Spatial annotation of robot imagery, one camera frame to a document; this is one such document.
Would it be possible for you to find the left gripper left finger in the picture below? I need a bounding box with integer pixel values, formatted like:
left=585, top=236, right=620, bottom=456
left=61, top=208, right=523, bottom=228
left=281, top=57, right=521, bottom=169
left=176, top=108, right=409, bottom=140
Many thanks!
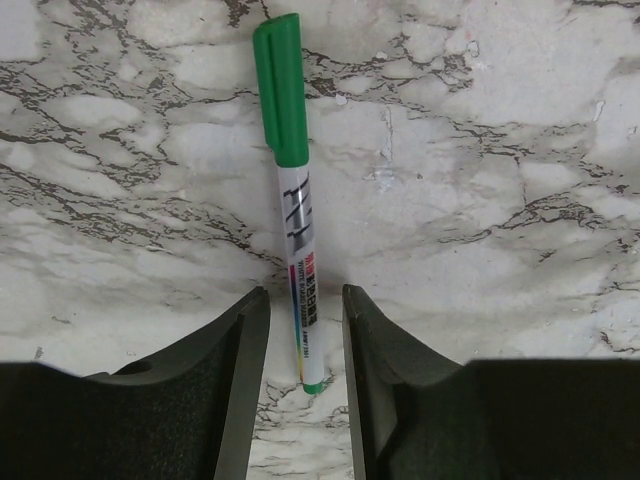
left=89, top=288, right=270, bottom=479

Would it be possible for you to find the green whiteboard marker pen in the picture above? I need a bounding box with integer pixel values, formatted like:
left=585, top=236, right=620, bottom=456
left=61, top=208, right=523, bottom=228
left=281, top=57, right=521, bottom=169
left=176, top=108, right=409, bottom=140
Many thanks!
left=253, top=13, right=325, bottom=395

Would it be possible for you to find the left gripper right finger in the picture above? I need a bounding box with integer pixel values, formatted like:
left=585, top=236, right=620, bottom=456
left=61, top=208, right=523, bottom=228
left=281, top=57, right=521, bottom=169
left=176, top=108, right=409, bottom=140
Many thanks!
left=342, top=284, right=460, bottom=479

